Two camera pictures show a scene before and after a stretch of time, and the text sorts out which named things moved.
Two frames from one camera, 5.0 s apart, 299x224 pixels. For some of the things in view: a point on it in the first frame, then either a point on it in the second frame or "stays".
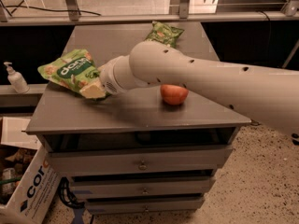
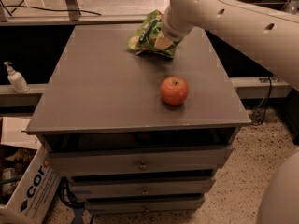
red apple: (173, 94) stays
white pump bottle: (17, 80) stays
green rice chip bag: (74, 72) → (144, 41)
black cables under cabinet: (75, 202) stays
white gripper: (106, 76) → (172, 29)
